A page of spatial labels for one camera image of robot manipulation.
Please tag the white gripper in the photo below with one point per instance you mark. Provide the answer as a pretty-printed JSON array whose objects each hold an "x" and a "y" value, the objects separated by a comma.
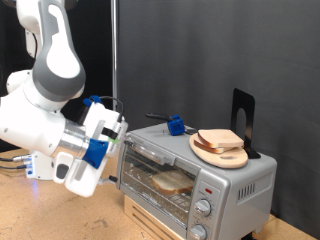
[{"x": 96, "y": 126}]

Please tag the silver toaster oven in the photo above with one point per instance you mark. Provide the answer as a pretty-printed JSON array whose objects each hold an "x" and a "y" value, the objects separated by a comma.
[{"x": 240, "y": 206}]

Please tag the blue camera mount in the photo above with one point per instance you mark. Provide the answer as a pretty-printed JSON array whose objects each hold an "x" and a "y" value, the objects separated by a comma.
[{"x": 96, "y": 152}]

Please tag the black backdrop curtain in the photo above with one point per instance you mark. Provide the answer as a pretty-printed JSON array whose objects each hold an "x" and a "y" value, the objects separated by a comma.
[{"x": 96, "y": 50}]

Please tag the vertical metal pole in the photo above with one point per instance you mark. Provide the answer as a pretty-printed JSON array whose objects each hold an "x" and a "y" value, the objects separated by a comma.
[{"x": 114, "y": 50}]

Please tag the black metal bookend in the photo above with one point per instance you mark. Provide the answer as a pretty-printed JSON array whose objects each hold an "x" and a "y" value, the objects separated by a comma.
[{"x": 248, "y": 106}]

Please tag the dark grey backdrop panel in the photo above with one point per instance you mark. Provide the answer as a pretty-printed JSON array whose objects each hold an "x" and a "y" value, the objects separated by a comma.
[{"x": 216, "y": 50}]

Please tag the wrist camera with green sticker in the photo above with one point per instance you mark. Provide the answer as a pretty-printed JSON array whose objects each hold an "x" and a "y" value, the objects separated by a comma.
[{"x": 116, "y": 133}]

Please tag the aluminium foil liner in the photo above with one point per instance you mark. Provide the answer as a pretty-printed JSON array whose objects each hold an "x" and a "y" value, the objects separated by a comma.
[{"x": 156, "y": 203}]

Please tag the round wooden cutting board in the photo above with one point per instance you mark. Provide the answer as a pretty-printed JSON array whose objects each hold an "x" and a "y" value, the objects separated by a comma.
[{"x": 226, "y": 161}]

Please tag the metal spatula with blue block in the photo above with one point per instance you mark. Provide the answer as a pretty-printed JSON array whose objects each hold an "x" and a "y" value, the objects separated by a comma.
[{"x": 176, "y": 126}]

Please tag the white bread slice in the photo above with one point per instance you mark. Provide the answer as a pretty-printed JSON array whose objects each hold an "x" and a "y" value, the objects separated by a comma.
[
  {"x": 173, "y": 181},
  {"x": 206, "y": 148},
  {"x": 220, "y": 137}
]

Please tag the silver oven knob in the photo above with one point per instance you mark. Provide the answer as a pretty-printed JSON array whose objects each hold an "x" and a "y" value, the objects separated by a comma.
[
  {"x": 198, "y": 232},
  {"x": 202, "y": 207}
]

